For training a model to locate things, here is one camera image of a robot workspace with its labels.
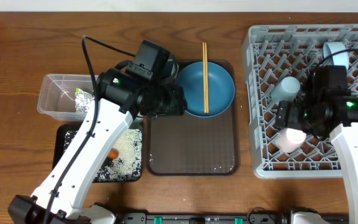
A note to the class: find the brown serving tray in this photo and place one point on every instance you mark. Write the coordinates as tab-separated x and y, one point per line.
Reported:
190	145

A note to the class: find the dark blue plate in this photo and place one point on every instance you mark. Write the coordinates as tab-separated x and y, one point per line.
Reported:
221	89

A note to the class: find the grey dishwasher rack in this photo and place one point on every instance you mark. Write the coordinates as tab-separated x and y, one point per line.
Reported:
269	54

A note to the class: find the spilled white rice grains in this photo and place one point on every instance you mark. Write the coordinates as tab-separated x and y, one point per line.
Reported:
128	166

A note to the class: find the clear plastic bin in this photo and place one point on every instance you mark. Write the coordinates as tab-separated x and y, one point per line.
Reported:
57	95

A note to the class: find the light blue cup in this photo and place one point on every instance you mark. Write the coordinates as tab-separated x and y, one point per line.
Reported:
286	90

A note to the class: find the black tray bin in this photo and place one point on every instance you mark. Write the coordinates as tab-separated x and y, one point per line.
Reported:
65	135

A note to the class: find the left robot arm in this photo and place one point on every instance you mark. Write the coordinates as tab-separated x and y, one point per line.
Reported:
119	98

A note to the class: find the yellow foil snack wrapper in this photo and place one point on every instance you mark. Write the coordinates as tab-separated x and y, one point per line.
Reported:
83	100

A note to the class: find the pink white cup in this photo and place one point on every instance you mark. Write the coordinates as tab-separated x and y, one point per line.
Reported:
289	139

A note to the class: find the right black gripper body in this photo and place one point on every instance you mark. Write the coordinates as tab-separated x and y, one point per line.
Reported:
301	116

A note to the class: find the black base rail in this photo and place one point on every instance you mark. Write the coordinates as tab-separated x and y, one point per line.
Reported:
142	218

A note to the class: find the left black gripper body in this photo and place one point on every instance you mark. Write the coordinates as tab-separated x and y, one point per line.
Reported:
166	101

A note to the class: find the orange carrot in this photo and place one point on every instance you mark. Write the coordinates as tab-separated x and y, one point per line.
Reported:
113	154

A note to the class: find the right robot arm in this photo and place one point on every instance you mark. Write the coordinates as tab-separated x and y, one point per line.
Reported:
344	139

